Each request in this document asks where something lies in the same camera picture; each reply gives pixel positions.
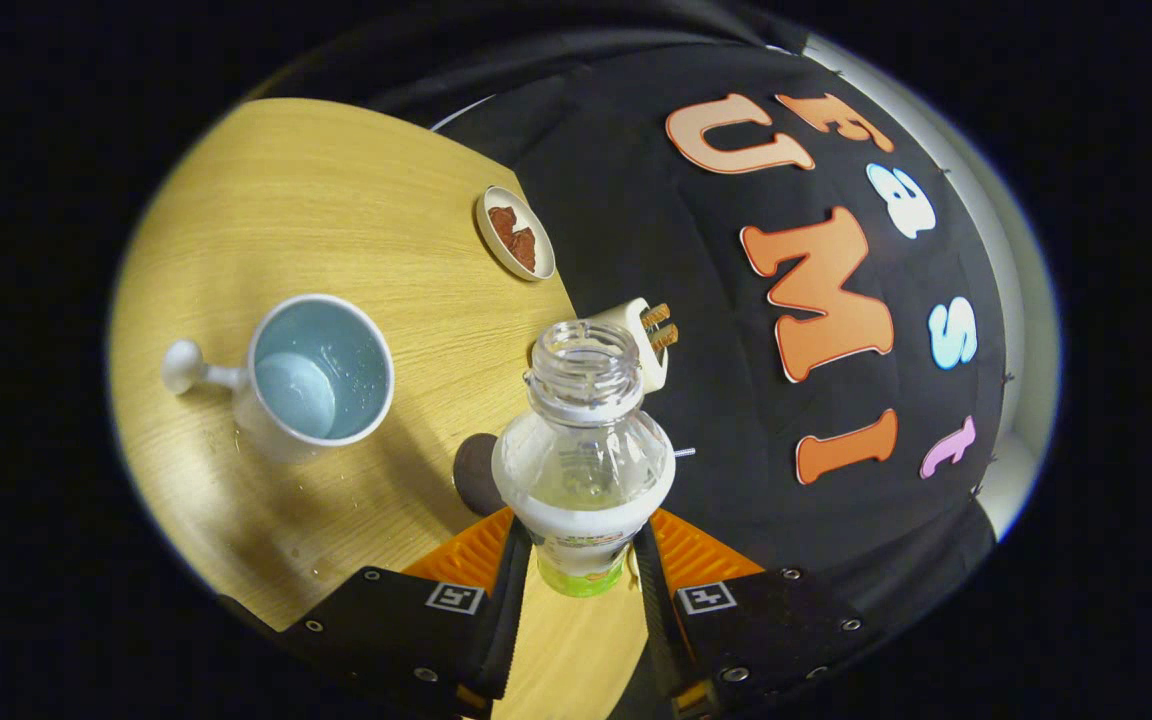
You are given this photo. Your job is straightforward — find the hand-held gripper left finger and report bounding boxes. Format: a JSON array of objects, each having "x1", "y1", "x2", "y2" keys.
[{"x1": 221, "y1": 505, "x2": 535, "y2": 720}]

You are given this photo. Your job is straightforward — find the dark round coaster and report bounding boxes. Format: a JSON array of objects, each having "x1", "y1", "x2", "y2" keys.
[{"x1": 453, "y1": 433, "x2": 507, "y2": 518}]

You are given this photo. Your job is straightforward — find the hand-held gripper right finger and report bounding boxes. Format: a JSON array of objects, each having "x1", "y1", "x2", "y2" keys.
[{"x1": 631, "y1": 507, "x2": 882, "y2": 720}]

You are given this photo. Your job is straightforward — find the small white round plate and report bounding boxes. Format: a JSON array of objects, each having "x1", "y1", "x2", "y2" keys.
[{"x1": 475, "y1": 185, "x2": 557, "y2": 283}]

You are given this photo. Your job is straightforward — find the clear plastic juice bottle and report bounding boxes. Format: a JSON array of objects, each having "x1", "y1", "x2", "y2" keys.
[{"x1": 491, "y1": 320, "x2": 677, "y2": 599}]

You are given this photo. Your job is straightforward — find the wooden table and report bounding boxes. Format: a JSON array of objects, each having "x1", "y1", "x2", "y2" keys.
[{"x1": 108, "y1": 97, "x2": 649, "y2": 720}]

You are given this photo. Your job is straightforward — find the white holder with brown sticks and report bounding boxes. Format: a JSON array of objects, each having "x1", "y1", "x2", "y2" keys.
[{"x1": 576, "y1": 297, "x2": 680, "y2": 394}]

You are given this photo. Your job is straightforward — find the white cup with blue inside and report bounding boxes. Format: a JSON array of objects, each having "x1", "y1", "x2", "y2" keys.
[{"x1": 162, "y1": 293, "x2": 396, "y2": 466}]

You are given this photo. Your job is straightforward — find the brown food pieces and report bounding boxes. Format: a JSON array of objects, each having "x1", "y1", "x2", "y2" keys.
[{"x1": 488, "y1": 205, "x2": 539, "y2": 273}]

